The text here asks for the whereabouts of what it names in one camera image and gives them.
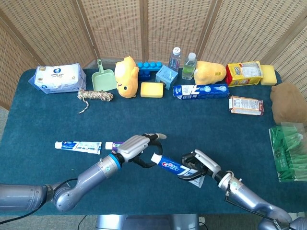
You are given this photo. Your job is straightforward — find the yellow snack bag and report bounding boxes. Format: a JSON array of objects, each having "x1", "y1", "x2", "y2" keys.
[{"x1": 225, "y1": 60, "x2": 264, "y2": 87}]

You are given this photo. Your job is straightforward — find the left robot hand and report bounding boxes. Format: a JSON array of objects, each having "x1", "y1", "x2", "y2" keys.
[{"x1": 112, "y1": 133, "x2": 167, "y2": 168}]

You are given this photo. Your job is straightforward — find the blue toy building block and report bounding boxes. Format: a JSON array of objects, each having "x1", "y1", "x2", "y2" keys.
[{"x1": 137, "y1": 61, "x2": 163, "y2": 82}]

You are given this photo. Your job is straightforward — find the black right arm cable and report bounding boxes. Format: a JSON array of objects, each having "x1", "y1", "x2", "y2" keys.
[{"x1": 224, "y1": 190, "x2": 263, "y2": 214}]

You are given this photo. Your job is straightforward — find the blue toothpaste carton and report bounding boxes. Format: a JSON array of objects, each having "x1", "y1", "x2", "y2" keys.
[{"x1": 172, "y1": 83, "x2": 230, "y2": 100}]

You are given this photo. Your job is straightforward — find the yellow plush toy with tag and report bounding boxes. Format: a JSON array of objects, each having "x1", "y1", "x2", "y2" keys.
[{"x1": 193, "y1": 60, "x2": 227, "y2": 85}]

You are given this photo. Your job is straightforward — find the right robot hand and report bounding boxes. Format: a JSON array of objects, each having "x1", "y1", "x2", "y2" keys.
[{"x1": 177, "y1": 149, "x2": 223, "y2": 182}]

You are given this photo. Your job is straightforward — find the blue Crest toothpaste tube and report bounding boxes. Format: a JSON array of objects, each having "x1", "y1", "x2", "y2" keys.
[{"x1": 151, "y1": 153, "x2": 206, "y2": 188}]

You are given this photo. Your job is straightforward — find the white tissue pack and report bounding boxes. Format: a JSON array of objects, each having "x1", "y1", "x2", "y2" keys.
[{"x1": 28, "y1": 63, "x2": 87, "y2": 94}]

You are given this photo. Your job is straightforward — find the orange brown small carton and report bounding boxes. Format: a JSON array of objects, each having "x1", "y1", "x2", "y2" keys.
[{"x1": 228, "y1": 95, "x2": 264, "y2": 116}]

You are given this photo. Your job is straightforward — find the teal table cloth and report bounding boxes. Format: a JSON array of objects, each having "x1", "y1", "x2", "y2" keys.
[{"x1": 0, "y1": 68, "x2": 307, "y2": 216}]

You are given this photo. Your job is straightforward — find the clear bag green packets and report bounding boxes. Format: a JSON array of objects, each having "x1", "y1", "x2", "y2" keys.
[{"x1": 268, "y1": 122, "x2": 307, "y2": 183}]

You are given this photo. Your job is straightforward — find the blue white toothpaste tube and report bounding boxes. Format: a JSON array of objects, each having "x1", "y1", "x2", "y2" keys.
[{"x1": 54, "y1": 140, "x2": 102, "y2": 155}]

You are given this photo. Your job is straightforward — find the clear bottle pink label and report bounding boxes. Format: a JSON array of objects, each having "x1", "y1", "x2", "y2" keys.
[{"x1": 168, "y1": 46, "x2": 181, "y2": 72}]

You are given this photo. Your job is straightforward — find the green plastic dustpan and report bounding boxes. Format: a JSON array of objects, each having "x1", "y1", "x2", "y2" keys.
[{"x1": 92, "y1": 58, "x2": 118, "y2": 92}]

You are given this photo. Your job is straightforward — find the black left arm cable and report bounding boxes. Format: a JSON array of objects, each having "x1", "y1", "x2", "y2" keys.
[{"x1": 0, "y1": 178, "x2": 79, "y2": 224}]

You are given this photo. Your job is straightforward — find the yellow sponge with green pad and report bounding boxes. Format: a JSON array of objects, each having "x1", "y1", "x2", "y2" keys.
[{"x1": 140, "y1": 81, "x2": 165, "y2": 98}]

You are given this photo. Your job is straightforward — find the clear bottle green label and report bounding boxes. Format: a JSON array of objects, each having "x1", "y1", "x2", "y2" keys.
[{"x1": 181, "y1": 52, "x2": 198, "y2": 80}]

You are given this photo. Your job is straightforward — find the woven folding screen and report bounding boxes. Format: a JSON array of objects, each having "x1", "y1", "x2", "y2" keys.
[{"x1": 0, "y1": 0, "x2": 307, "y2": 111}]

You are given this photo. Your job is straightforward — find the brown plush toy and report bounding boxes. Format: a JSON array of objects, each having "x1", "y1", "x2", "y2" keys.
[{"x1": 270, "y1": 82, "x2": 307, "y2": 127}]

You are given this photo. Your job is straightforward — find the yellow plush duck toy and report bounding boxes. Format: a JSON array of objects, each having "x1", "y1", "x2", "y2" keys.
[{"x1": 114, "y1": 56, "x2": 140, "y2": 99}]

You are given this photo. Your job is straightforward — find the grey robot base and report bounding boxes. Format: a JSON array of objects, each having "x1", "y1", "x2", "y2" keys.
[{"x1": 95, "y1": 214, "x2": 200, "y2": 230}]

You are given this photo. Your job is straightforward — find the braided rope bundle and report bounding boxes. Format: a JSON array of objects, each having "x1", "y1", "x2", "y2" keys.
[{"x1": 77, "y1": 89, "x2": 114, "y2": 115}]

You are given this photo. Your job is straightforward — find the purple toothpaste tube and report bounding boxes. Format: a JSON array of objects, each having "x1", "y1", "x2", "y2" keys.
[{"x1": 105, "y1": 140, "x2": 125, "y2": 151}]

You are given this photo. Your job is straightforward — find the light blue cube box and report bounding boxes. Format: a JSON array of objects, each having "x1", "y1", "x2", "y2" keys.
[{"x1": 155, "y1": 65, "x2": 179, "y2": 84}]

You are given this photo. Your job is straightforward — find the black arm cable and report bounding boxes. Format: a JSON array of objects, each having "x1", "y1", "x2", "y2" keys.
[
  {"x1": 224, "y1": 190, "x2": 263, "y2": 214},
  {"x1": 0, "y1": 178, "x2": 79, "y2": 224}
]

